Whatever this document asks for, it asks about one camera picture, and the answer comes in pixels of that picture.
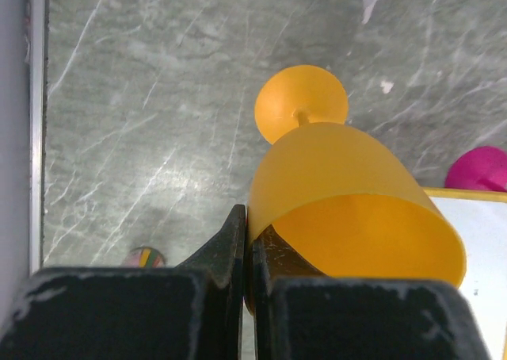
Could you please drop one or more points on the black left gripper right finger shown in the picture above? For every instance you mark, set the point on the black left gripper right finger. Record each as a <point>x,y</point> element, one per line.
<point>300,313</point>

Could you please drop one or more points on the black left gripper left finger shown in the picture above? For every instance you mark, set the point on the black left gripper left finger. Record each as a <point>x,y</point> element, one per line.
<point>190,311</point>

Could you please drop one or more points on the orange wine glass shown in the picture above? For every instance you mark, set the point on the orange wine glass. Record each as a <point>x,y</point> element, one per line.
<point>336,195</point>

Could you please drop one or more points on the pink wine glass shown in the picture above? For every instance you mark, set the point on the pink wine glass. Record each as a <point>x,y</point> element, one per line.
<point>482,168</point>

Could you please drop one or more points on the yellow-framed whiteboard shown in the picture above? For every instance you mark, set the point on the yellow-framed whiteboard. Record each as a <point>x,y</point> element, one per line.
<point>480,219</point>

